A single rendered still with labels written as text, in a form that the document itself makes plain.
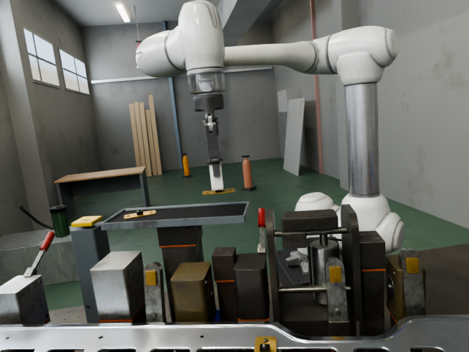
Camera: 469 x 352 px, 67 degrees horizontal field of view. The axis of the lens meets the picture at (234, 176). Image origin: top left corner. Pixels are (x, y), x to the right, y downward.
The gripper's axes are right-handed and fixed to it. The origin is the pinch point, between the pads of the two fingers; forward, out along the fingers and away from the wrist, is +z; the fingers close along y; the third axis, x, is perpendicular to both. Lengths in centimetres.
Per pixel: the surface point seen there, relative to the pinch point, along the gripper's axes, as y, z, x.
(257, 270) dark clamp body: 19.5, 17.7, 7.1
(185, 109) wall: -913, -36, -93
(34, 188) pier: -407, 63, -268
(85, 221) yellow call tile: -4.2, 9.5, -36.5
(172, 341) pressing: 29.1, 25.4, -10.7
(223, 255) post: 14.8, 15.6, 0.1
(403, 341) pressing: 36, 25, 30
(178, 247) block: 1.8, 17.5, -11.7
